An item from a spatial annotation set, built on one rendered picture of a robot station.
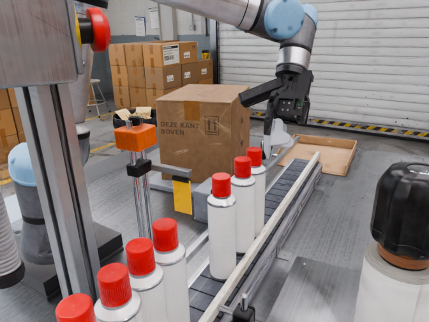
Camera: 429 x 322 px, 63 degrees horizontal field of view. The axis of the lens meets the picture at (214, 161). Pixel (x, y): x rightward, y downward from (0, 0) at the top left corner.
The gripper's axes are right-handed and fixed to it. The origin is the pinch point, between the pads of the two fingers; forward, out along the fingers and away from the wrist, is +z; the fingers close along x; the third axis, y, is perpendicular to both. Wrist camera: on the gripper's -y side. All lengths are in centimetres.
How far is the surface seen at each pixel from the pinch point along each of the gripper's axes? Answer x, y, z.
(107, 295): -46, 1, 24
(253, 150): -9.5, 0.3, 1.3
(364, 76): 351, -12, -164
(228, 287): -19.2, 4.3, 26.6
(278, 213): 4.5, 4.3, 12.9
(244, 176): -13.7, 1.1, 7.3
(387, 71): 346, 12, -169
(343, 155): 67, 10, -14
